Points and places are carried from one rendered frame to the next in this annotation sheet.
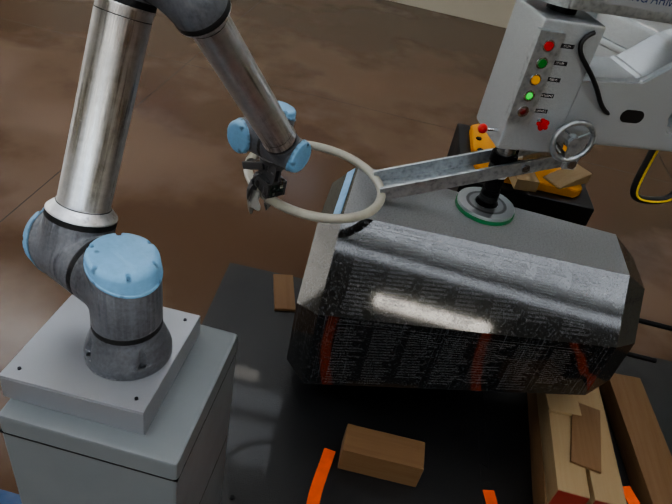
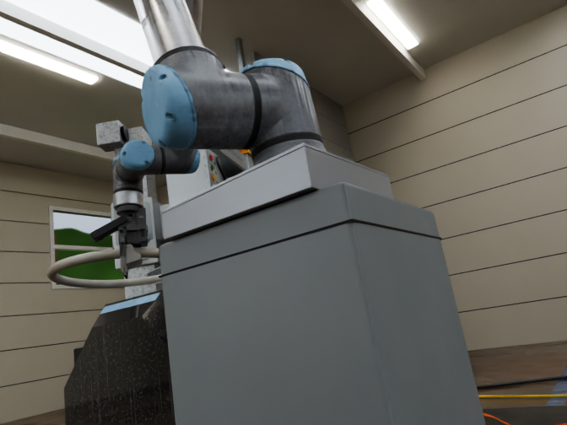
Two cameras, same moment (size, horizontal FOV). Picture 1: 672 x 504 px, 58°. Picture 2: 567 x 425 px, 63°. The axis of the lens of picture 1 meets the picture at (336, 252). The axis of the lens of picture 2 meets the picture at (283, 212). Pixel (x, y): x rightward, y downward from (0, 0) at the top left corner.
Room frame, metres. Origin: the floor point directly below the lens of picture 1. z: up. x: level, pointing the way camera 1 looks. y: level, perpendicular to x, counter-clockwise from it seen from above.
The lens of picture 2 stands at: (0.49, 1.20, 0.66)
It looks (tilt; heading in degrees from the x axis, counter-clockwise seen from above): 14 degrees up; 300
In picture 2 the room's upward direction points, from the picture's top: 9 degrees counter-clockwise
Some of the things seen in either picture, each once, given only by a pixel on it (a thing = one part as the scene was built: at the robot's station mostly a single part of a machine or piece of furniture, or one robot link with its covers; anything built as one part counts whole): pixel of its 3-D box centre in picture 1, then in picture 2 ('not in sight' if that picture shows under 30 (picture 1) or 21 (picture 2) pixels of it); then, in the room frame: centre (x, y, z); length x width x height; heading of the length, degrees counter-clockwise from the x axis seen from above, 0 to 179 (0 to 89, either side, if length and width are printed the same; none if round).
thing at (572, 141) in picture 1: (567, 136); not in sight; (1.86, -0.65, 1.24); 0.15 x 0.10 x 0.15; 106
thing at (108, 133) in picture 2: not in sight; (112, 136); (2.67, -0.62, 2.00); 0.20 x 0.18 x 0.15; 0
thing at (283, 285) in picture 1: (283, 292); not in sight; (2.19, 0.21, 0.02); 0.25 x 0.10 x 0.01; 14
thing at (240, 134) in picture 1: (253, 133); (137, 160); (1.48, 0.29, 1.21); 0.12 x 0.12 x 0.09; 60
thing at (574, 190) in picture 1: (522, 157); not in sight; (2.66, -0.77, 0.76); 0.49 x 0.49 x 0.05; 0
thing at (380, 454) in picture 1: (381, 455); not in sight; (1.37, -0.33, 0.07); 0.30 x 0.12 x 0.12; 88
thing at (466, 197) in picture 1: (485, 203); not in sight; (1.94, -0.50, 0.89); 0.21 x 0.21 x 0.01
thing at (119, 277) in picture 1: (122, 283); (274, 110); (0.91, 0.42, 1.10); 0.17 x 0.15 x 0.18; 60
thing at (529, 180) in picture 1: (521, 173); not in sight; (2.41, -0.72, 0.81); 0.20 x 0.10 x 0.05; 8
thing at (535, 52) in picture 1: (533, 77); (210, 178); (1.81, -0.46, 1.41); 0.08 x 0.03 x 0.28; 106
